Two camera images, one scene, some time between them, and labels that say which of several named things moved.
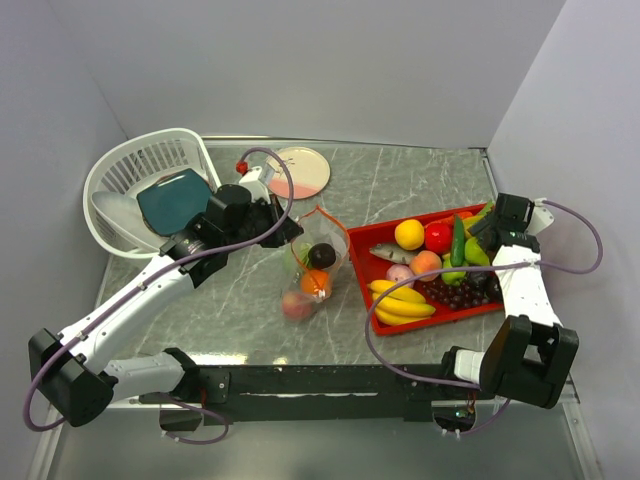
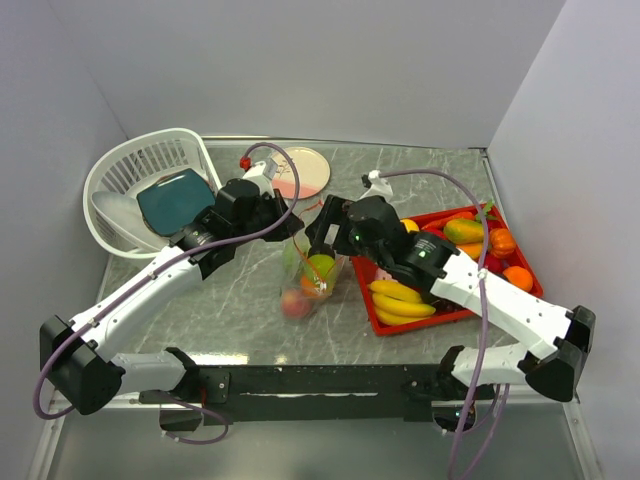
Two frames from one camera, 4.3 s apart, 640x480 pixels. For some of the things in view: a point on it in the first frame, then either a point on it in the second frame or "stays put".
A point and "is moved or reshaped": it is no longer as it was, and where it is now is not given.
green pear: [453, 278] is moved or reshaped
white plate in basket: [122, 212] stays put
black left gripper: [270, 206] stays put
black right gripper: [481, 227] → [332, 212]
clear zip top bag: [320, 247] stays put
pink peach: [296, 305] stays put
